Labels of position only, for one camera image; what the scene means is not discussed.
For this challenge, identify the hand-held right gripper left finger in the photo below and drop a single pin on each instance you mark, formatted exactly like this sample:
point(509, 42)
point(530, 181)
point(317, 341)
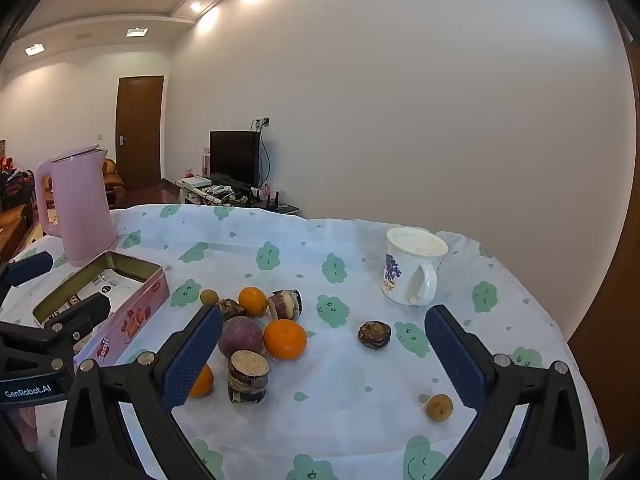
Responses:
point(192, 355)

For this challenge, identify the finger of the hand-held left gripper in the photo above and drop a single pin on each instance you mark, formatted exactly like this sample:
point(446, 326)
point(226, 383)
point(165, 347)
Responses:
point(30, 266)
point(85, 312)

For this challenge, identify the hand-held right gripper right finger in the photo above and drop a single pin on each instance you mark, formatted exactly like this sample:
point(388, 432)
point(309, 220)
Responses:
point(455, 355)

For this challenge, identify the small orange mandarin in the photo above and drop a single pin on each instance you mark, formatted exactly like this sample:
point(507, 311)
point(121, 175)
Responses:
point(252, 300)
point(204, 382)

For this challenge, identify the pink biscuit tin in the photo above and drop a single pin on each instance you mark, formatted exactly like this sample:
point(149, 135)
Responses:
point(135, 310)

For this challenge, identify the round purple passion fruit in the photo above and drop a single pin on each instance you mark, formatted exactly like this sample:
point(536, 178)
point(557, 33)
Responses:
point(240, 337)

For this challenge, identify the tan longan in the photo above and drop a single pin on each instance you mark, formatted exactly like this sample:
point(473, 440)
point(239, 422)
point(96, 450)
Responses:
point(439, 406)
point(209, 296)

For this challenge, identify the brown walnut shell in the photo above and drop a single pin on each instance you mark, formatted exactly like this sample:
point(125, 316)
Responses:
point(231, 308)

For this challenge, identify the dark brown water chestnut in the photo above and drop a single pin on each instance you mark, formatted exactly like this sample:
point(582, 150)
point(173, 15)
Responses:
point(373, 334)

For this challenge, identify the large orange mandarin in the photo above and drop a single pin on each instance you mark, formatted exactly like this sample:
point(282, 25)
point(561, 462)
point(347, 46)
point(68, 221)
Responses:
point(285, 340)

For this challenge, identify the black white printed card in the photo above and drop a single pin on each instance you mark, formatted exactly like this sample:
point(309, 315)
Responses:
point(115, 287)

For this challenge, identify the brown wooden sofa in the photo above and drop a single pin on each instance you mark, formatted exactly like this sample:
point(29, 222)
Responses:
point(12, 225)

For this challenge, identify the pink electric kettle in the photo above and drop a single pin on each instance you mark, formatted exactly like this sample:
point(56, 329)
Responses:
point(82, 210)

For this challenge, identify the white printed mug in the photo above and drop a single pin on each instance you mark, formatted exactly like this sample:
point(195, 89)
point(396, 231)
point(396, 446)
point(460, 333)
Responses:
point(400, 270)

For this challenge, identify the brown wooden armchair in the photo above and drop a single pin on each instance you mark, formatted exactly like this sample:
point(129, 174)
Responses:
point(112, 180)

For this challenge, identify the flat white box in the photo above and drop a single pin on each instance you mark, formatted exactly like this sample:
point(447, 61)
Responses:
point(192, 181)

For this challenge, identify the brown wooden side door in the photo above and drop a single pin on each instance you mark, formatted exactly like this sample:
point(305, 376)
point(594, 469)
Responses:
point(610, 285)

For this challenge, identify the brown wooden room door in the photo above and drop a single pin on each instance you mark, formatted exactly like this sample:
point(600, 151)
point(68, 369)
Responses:
point(140, 130)

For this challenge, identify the low television stand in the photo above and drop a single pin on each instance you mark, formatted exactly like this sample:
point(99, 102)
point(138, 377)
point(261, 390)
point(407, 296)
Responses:
point(287, 206)

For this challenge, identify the pink flower ornament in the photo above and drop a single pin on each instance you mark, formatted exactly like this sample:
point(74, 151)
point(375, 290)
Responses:
point(266, 190)

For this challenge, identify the tall pink box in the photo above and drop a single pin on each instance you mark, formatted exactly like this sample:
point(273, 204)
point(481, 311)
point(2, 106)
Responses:
point(205, 160)

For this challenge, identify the black television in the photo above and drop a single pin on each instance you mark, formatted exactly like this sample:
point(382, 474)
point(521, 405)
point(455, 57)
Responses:
point(234, 157)

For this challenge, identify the square ceiling light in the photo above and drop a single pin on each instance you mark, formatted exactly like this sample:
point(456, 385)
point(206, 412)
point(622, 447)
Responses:
point(136, 31)
point(34, 50)

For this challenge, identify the round ceiling spotlight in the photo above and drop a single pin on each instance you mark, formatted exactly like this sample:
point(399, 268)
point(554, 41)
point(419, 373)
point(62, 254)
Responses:
point(196, 6)

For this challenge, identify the white wall socket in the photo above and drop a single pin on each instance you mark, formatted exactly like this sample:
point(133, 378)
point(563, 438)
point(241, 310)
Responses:
point(261, 122)

